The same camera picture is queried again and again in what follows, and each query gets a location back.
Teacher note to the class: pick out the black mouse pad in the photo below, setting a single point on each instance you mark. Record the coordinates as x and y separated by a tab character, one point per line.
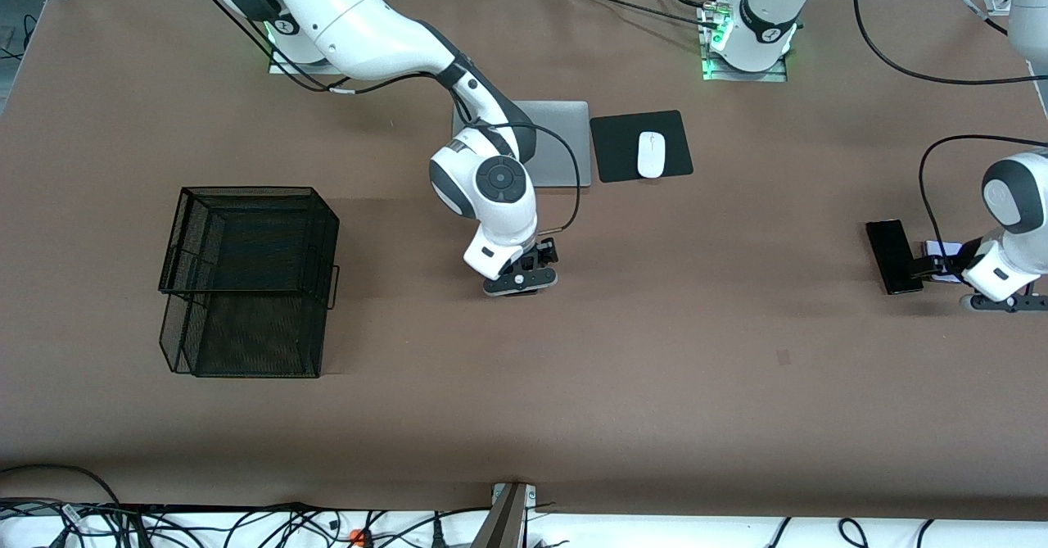
614	147

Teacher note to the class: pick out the white lavender card box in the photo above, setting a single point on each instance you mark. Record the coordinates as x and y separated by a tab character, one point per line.
948	248

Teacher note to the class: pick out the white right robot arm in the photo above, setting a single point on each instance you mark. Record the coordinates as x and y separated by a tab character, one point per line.
368	24

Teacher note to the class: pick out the grey metal table bracket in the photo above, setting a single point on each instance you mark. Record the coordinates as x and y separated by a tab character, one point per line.
508	519

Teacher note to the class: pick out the grey closed laptop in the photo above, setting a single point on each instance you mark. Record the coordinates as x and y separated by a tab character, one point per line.
565	122

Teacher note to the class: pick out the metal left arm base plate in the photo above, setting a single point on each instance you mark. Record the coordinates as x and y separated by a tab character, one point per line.
774	74

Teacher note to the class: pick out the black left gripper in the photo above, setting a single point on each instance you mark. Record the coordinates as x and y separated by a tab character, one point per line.
952	260

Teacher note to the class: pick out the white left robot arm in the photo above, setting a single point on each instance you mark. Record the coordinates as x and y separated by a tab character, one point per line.
1015	261

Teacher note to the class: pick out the white computer mouse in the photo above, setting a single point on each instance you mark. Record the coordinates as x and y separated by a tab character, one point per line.
651	155

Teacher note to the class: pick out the black slab smartphone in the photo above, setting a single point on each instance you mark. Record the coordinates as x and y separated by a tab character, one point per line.
891	253

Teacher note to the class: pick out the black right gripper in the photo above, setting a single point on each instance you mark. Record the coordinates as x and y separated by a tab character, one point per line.
543	251

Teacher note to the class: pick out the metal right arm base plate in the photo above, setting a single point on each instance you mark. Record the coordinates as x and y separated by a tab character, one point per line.
282	65

